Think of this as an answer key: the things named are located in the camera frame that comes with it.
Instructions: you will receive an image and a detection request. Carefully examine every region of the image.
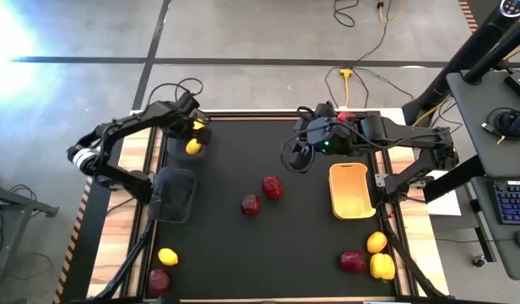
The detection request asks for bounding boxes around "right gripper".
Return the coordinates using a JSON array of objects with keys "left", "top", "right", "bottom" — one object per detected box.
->
[{"left": 290, "top": 117, "right": 354, "bottom": 173}]

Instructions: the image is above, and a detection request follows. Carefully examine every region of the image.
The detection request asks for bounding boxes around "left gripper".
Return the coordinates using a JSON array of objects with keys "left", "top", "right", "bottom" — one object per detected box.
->
[{"left": 171, "top": 93, "right": 214, "bottom": 146}]

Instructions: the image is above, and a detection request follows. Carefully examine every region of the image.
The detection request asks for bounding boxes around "narrow black mesh basket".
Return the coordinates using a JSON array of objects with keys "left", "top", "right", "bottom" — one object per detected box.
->
[{"left": 165, "top": 124, "right": 211, "bottom": 164}]

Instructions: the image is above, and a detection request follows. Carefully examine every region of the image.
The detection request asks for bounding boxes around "orange wooden basket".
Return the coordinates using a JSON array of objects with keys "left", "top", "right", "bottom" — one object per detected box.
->
[{"left": 328, "top": 162, "right": 377, "bottom": 221}]

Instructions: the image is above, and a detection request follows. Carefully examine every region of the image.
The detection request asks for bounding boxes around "orange-tinted lemon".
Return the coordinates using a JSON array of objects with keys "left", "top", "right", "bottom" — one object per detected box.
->
[{"left": 366, "top": 231, "right": 388, "bottom": 254}]

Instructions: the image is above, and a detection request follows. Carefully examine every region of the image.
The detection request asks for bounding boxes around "yellow bell pepper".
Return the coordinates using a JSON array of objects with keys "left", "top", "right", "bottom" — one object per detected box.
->
[{"left": 369, "top": 252, "right": 397, "bottom": 281}]

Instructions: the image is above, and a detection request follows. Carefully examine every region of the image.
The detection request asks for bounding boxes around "wide black mesh basket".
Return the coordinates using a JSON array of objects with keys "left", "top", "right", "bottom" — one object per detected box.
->
[{"left": 148, "top": 166, "right": 198, "bottom": 225}]

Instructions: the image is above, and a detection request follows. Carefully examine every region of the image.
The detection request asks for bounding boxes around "black table mat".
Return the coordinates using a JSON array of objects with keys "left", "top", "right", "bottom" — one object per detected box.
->
[{"left": 146, "top": 114, "right": 397, "bottom": 299}]

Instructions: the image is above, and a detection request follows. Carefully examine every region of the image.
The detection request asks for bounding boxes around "white paper sheet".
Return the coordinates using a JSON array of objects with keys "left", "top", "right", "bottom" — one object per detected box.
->
[{"left": 424, "top": 168, "right": 463, "bottom": 218}]

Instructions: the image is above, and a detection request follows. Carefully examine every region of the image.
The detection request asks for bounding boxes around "black diagonal support beam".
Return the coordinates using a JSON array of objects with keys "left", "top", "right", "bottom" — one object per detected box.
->
[{"left": 423, "top": 155, "right": 485, "bottom": 204}]

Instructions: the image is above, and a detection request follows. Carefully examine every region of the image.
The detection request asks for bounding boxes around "black platform with hazard stripes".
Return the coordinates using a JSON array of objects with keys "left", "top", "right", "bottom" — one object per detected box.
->
[{"left": 51, "top": 131, "right": 127, "bottom": 304}]

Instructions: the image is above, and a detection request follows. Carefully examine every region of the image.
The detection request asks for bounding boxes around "black tower fan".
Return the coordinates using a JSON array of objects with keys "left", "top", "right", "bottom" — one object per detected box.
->
[{"left": 401, "top": 0, "right": 520, "bottom": 130}]

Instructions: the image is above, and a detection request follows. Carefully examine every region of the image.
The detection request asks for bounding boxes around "black desk leg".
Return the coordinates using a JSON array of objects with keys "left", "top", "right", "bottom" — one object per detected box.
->
[{"left": 466, "top": 189, "right": 497, "bottom": 263}]

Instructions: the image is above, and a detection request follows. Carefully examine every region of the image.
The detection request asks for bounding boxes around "grey metal stand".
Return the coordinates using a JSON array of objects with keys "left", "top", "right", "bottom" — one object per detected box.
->
[{"left": 0, "top": 168, "right": 60, "bottom": 304}]

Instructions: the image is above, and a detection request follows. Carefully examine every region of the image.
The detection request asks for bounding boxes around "black backlit keyboard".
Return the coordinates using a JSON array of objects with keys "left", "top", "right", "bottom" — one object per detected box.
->
[{"left": 493, "top": 180, "right": 520, "bottom": 226}]

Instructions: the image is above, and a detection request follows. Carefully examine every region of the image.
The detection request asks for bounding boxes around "grey keyboard desk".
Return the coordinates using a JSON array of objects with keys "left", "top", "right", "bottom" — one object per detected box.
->
[{"left": 470, "top": 175, "right": 520, "bottom": 281}]

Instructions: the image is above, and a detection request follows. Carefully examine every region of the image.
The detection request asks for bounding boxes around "hazard stripe floor tape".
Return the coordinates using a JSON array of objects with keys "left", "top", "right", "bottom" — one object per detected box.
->
[{"left": 457, "top": 0, "right": 479, "bottom": 34}]

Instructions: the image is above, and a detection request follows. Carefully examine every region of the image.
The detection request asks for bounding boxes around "black monitor pole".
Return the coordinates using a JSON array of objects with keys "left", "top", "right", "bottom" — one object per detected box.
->
[{"left": 461, "top": 16, "right": 520, "bottom": 86}]

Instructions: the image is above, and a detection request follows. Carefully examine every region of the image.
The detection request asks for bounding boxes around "black device on desk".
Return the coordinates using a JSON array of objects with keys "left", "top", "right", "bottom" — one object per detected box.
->
[{"left": 503, "top": 69, "right": 520, "bottom": 106}]

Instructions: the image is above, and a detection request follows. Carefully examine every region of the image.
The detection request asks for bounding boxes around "yellow extension cord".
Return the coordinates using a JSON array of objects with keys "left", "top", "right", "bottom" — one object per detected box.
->
[{"left": 339, "top": 68, "right": 355, "bottom": 109}]

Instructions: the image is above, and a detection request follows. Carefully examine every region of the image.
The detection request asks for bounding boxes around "yellow floor cable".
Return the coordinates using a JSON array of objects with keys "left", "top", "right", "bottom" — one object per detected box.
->
[{"left": 409, "top": 95, "right": 455, "bottom": 132}]

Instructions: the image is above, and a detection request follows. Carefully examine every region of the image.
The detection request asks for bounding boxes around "long black floor cable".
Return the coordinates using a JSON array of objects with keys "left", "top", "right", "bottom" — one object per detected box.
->
[{"left": 323, "top": 0, "right": 416, "bottom": 109}]

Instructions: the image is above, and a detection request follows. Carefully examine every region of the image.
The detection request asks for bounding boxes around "looped black floor cable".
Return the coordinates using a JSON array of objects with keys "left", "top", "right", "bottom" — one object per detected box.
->
[{"left": 333, "top": 0, "right": 360, "bottom": 29}]

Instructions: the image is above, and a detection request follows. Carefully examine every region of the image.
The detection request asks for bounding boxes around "pale plug with cord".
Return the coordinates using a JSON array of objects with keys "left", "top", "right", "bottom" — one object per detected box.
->
[{"left": 376, "top": 1, "right": 390, "bottom": 24}]

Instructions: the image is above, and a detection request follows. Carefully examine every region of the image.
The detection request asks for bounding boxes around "coiled black cable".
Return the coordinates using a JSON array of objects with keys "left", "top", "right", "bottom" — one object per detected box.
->
[{"left": 480, "top": 106, "right": 520, "bottom": 143}]

